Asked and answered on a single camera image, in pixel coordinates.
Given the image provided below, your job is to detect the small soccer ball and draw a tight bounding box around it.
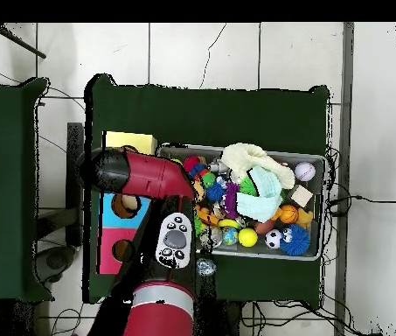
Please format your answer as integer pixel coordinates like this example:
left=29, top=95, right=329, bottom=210
left=264, top=228, right=282, bottom=249

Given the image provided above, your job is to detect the clear glitter ball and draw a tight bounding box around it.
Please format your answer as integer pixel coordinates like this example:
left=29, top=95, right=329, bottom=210
left=196, top=257, right=217, bottom=277

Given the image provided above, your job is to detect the yellow tennis ball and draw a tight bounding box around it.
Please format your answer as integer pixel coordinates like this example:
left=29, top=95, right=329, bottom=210
left=238, top=227, right=259, bottom=249

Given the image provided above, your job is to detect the white baseball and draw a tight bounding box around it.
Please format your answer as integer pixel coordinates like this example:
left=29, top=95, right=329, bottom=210
left=294, top=161, right=316, bottom=182

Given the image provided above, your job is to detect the small orange basketball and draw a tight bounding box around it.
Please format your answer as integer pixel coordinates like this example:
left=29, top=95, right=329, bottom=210
left=279, top=204, right=299, bottom=225

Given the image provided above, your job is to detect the blue spiky rubber ball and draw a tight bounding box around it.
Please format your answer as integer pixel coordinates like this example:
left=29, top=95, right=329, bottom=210
left=279, top=223, right=310, bottom=256

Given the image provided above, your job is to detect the black metal stand bar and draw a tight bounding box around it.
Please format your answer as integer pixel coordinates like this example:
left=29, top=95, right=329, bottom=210
left=66, top=122, right=85, bottom=248

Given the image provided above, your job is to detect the mint green knitted cloth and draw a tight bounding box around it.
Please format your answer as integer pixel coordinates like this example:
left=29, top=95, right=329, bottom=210
left=235, top=164, right=283, bottom=223

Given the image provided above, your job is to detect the shallow silver mesh bin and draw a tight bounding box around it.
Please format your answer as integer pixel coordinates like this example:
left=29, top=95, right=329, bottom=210
left=155, top=142, right=327, bottom=262

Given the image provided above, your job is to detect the large wooden cube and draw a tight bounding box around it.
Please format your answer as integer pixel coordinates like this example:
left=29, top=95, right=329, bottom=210
left=288, top=184, right=315, bottom=208

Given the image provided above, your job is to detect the cream knitted cloth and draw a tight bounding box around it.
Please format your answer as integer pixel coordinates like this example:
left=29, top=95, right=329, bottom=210
left=220, top=142, right=295, bottom=190

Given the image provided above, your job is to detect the purple spiky rubber ball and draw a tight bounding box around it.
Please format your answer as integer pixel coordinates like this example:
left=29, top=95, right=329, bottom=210
left=223, top=181, right=240, bottom=220

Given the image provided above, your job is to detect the black power cable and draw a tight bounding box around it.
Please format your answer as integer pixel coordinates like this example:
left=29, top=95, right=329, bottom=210
left=326, top=194, right=396, bottom=216

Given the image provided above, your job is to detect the dark green side table cloth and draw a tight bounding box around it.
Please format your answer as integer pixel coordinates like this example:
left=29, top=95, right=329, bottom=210
left=0, top=78, right=53, bottom=302

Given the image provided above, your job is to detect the wooden box with three holes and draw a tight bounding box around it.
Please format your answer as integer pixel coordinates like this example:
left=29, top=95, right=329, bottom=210
left=97, top=130, right=158, bottom=276

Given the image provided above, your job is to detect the black tripod leg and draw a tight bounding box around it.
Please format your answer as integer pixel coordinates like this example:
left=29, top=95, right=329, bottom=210
left=0, top=22, right=47, bottom=60

